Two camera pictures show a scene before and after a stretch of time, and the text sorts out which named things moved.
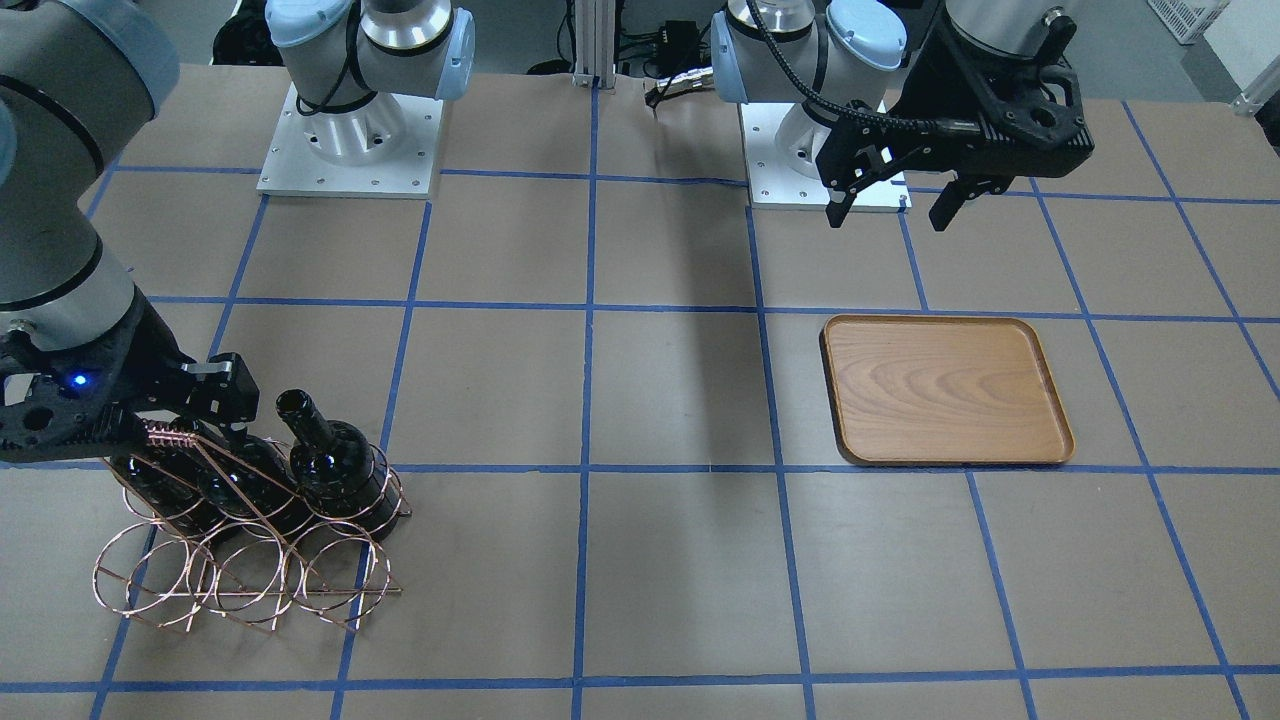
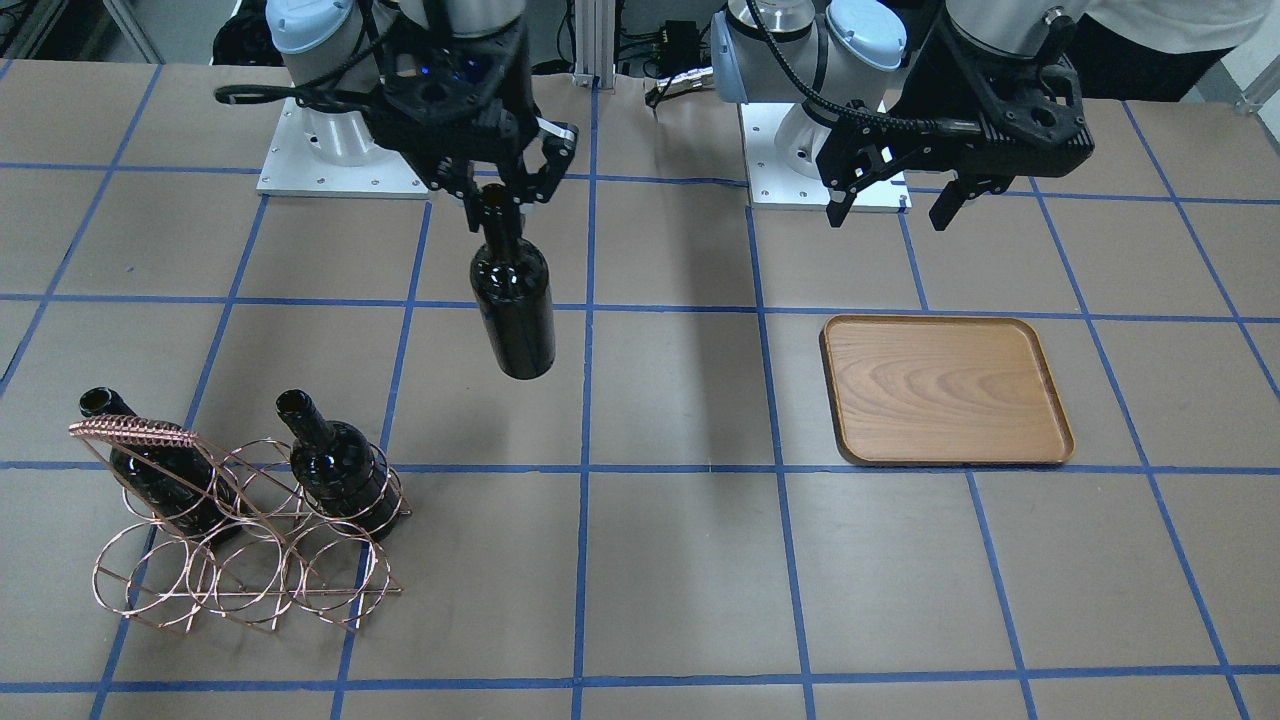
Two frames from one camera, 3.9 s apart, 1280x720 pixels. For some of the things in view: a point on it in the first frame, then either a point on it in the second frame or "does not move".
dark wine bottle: [249, 477] -> [510, 277]
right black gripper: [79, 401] -> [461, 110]
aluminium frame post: [594, 29] does not move
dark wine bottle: [342, 483] does not move
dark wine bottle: [195, 500] does not move
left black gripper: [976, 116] does not move
